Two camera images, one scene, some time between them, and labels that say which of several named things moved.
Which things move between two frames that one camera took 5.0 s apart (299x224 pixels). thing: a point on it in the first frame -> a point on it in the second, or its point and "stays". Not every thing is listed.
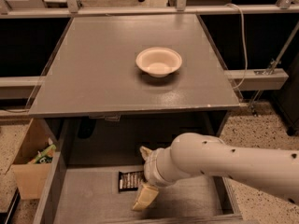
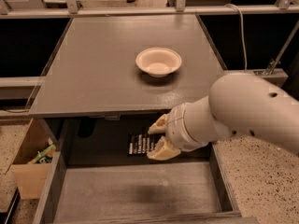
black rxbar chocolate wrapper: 130,181 -> 139,144
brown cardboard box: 33,178 stays
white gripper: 150,168 -> 177,127
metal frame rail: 151,9 stays
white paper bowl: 159,62 stays
